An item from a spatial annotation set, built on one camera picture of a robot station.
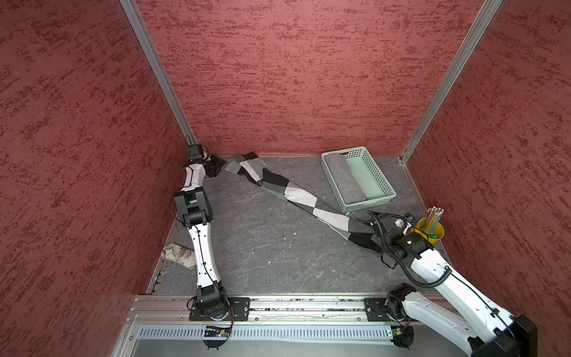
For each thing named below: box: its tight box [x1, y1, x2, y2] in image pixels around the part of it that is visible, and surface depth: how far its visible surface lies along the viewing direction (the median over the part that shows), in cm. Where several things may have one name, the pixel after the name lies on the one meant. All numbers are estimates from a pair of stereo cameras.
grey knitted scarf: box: [324, 153, 369, 205], surface depth 105 cm
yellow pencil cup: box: [411, 217, 446, 244], surface depth 85 cm
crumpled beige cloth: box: [161, 243, 198, 270], surface depth 85 cm
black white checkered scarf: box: [224, 151, 383, 254], surface depth 105 cm
